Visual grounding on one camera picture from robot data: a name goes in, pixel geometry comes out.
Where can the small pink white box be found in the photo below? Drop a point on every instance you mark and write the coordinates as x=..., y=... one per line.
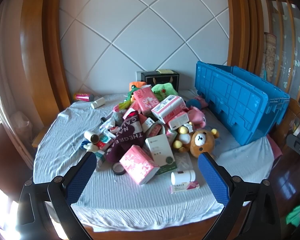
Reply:
x=183, y=187

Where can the small white bottle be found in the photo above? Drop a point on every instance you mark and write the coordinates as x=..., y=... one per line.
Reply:
x=98, y=103

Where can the green cloth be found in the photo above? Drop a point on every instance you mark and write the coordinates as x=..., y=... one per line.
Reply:
x=296, y=215

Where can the orange plush toy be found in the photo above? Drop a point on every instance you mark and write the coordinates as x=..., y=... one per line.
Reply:
x=137, y=84

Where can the beige tape roll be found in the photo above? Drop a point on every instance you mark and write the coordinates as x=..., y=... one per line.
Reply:
x=152, y=130

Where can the pink can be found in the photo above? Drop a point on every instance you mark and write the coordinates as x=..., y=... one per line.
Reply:
x=82, y=96

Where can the frosted glass sliding door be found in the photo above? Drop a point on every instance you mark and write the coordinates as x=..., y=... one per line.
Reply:
x=287, y=42

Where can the brown bear plush toy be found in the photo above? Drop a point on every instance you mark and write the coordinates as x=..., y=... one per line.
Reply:
x=202, y=142

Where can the white pink tissue pack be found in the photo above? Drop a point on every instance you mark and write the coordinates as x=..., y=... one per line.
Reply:
x=166, y=108
x=177, y=121

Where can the white padded wooden headboard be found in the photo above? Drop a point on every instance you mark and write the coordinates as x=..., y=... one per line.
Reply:
x=140, y=30

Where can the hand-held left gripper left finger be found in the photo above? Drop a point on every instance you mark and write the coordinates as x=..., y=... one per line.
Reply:
x=82, y=177

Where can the green frog plush toy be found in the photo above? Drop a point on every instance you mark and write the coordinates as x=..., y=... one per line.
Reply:
x=132, y=92

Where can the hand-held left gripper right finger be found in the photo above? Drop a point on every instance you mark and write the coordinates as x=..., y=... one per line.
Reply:
x=212, y=177

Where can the pink pig plush toy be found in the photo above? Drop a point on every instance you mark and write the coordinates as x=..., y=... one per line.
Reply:
x=197, y=117

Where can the white paper roll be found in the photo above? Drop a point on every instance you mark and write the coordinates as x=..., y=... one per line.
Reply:
x=90, y=135

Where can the black gift box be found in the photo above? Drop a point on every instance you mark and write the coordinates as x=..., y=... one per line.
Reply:
x=162, y=78

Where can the wooden nightstand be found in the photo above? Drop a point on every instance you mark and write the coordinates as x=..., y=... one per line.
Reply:
x=40, y=137

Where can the rolled patterned carpet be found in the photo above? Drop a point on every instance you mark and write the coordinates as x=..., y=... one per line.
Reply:
x=270, y=55

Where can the white pill bottle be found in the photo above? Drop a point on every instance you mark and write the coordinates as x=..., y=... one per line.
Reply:
x=183, y=176

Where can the white green cardboard box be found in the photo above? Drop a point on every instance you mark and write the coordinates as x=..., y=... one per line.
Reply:
x=160, y=150

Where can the small white red box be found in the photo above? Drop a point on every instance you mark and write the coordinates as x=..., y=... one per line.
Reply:
x=147, y=124

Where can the pink floral tissue pack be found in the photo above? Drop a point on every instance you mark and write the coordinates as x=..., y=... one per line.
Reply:
x=137, y=165
x=146, y=101

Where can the yellow pink packet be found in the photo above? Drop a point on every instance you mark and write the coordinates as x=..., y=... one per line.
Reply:
x=121, y=107

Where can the blue white small toy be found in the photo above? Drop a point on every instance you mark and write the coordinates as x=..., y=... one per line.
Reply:
x=90, y=147

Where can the light green plush toy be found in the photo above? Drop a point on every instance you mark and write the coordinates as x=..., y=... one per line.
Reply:
x=165, y=88

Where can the white wall outlet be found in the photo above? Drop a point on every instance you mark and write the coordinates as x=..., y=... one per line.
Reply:
x=138, y=76

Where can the black tape roll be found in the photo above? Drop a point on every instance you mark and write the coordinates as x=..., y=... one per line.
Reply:
x=114, y=170

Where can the blue plastic crate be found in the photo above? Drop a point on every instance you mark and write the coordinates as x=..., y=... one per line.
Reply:
x=240, y=105

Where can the beige curtain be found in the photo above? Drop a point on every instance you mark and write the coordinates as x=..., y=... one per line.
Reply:
x=5, y=80

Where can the yellow white plush toy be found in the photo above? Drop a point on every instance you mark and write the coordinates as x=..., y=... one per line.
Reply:
x=183, y=138

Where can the clear plastic packet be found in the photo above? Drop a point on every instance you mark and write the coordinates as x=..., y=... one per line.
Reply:
x=183, y=161

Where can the maroon printed sock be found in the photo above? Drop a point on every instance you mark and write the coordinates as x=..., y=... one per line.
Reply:
x=130, y=132

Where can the yellow sticky note pad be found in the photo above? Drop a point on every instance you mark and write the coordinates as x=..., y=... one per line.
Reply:
x=165, y=71

